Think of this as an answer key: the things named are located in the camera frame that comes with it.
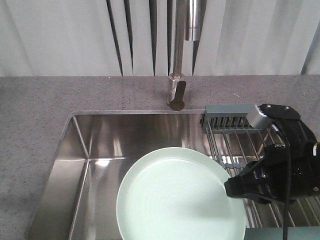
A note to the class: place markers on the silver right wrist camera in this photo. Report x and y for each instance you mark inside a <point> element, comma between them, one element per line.
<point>263,115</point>

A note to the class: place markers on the grey roll-up drying rack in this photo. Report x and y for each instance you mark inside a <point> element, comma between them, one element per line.
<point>226,119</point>

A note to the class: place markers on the light green round plate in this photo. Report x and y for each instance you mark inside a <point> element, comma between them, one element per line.
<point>177,193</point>

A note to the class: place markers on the white pleated curtain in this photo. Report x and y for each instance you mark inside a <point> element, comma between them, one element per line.
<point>136,38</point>

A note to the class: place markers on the stainless steel faucet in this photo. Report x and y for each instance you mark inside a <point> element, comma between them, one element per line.
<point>187,28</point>

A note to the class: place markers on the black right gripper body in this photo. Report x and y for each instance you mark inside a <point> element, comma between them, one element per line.
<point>292,170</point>

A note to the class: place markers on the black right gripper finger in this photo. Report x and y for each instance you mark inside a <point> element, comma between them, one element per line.
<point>245,184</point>

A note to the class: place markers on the stainless steel sink basin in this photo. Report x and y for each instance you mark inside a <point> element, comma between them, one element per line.
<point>95,152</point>

